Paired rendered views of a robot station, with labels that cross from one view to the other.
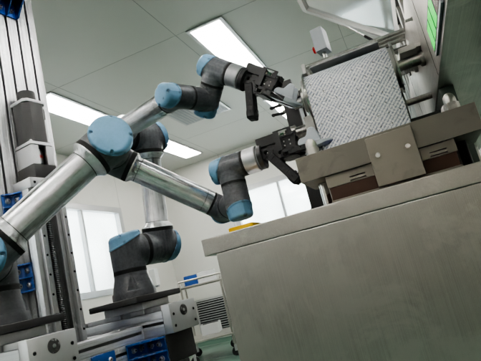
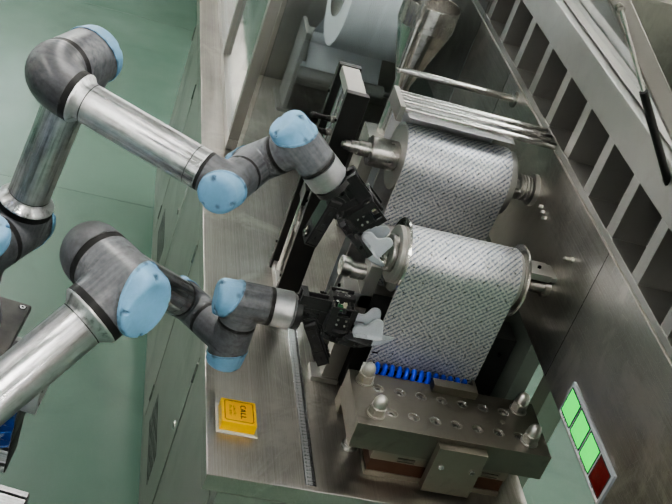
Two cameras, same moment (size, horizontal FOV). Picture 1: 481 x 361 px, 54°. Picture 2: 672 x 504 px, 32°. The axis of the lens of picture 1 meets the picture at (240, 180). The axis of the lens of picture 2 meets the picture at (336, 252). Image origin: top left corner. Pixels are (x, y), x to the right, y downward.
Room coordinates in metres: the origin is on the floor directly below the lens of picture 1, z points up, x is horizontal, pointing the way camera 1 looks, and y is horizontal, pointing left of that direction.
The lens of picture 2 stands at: (-0.25, 0.99, 2.35)
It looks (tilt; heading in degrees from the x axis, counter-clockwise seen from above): 30 degrees down; 325
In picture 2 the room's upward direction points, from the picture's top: 21 degrees clockwise
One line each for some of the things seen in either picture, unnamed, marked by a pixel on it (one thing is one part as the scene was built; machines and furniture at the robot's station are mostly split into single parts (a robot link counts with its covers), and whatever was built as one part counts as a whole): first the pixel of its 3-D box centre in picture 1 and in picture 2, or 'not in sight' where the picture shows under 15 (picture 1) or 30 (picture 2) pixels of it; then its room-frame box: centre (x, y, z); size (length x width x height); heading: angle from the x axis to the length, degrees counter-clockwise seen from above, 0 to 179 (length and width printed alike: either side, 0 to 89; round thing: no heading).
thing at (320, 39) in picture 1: (318, 42); not in sight; (1.84, -0.46, 1.66); 0.07 x 0.07 x 0.10; 63
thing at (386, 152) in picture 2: not in sight; (382, 153); (1.57, -0.31, 1.33); 0.06 x 0.06 x 0.06; 72
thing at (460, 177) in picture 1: (382, 225); (315, 180); (2.21, -0.59, 0.88); 2.52 x 0.66 x 0.04; 162
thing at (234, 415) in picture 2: (245, 229); (237, 416); (1.25, 0.02, 0.91); 0.07 x 0.07 x 0.02; 72
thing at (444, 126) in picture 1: (385, 150); (444, 423); (1.10, -0.35, 1.00); 0.40 x 0.16 x 0.06; 72
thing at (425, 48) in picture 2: not in sight; (385, 127); (1.97, -0.58, 1.18); 0.14 x 0.14 x 0.57
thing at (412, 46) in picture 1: (409, 50); (540, 270); (1.23, -0.54, 1.28); 0.06 x 0.05 x 0.02; 72
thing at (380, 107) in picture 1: (361, 123); (435, 339); (1.23, -0.35, 1.11); 0.23 x 0.01 x 0.18; 72
